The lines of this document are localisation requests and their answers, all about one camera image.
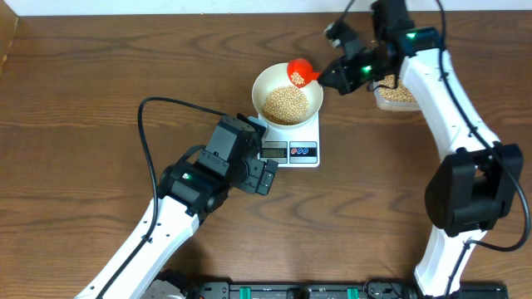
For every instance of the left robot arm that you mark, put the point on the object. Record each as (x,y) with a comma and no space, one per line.
(189,190)

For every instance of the white digital kitchen scale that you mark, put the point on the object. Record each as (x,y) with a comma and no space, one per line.
(292,146)

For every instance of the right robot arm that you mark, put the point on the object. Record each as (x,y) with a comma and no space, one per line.
(478,176)

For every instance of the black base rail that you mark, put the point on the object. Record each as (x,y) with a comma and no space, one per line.
(224,290)

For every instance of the white round bowl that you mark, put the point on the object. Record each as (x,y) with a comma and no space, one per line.
(276,76)

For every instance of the red plastic measuring scoop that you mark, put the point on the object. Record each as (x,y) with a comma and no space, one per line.
(301,73)

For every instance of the soybeans in bowl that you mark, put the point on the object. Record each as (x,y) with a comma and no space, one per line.
(285,105)

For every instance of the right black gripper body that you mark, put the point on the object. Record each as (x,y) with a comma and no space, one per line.
(366,66)

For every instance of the soybeans in container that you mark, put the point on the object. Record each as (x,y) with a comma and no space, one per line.
(393,90)

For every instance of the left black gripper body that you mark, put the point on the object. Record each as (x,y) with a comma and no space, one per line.
(248,174)

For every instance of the clear plastic container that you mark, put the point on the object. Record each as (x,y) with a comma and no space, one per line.
(384,104)

